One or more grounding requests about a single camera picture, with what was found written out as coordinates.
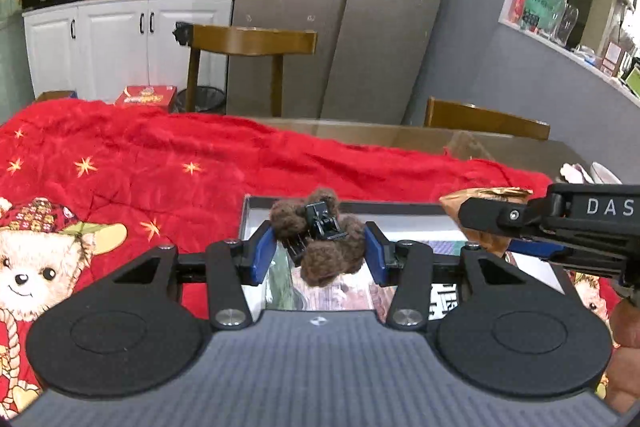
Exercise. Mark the black storage box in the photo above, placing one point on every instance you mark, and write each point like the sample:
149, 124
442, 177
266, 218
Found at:
410, 219

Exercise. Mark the white bowl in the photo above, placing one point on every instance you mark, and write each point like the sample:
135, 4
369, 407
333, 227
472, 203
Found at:
606, 174

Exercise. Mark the red cardboard box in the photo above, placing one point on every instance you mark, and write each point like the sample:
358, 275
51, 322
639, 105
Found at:
146, 98

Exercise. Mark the small picture frame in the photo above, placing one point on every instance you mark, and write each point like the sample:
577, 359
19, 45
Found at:
612, 57

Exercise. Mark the person's right hand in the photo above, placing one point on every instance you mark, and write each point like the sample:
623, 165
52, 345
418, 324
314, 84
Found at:
627, 357

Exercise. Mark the small black object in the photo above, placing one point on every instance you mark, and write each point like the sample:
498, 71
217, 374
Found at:
181, 34

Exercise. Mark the large brown fuzzy hair claw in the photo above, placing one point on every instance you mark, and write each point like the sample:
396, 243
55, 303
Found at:
325, 264

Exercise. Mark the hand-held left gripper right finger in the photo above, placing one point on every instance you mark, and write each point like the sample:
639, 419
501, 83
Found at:
375, 257

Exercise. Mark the brown triangular paper packet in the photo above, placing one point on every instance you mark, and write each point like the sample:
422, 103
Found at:
480, 196

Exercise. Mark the red bear printed blanket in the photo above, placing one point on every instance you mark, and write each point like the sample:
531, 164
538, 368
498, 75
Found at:
150, 167

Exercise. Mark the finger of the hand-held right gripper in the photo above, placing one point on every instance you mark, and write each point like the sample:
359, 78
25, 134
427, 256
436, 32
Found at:
537, 249
490, 217

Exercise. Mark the white kitchen cabinet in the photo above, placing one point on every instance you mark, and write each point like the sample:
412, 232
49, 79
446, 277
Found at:
110, 47

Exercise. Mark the glass vase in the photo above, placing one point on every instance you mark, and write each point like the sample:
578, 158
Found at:
566, 24

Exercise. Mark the green card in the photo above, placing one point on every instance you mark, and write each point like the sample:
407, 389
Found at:
632, 82

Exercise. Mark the printed paper sheet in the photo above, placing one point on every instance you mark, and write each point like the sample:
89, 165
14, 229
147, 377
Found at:
350, 297

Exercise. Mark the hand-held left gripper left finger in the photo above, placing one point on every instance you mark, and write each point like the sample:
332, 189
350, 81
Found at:
262, 257

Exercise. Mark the pink and white cloth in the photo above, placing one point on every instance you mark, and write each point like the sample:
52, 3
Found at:
575, 173

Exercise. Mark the silver refrigerator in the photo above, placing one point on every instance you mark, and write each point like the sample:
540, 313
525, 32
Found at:
350, 7

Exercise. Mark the wooden chair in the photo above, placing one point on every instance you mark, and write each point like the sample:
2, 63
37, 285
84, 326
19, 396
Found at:
250, 42
485, 122

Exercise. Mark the green sign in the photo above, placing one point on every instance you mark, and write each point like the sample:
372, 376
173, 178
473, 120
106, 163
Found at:
542, 4

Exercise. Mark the brown cardboard box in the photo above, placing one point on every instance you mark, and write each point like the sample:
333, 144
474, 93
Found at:
55, 96

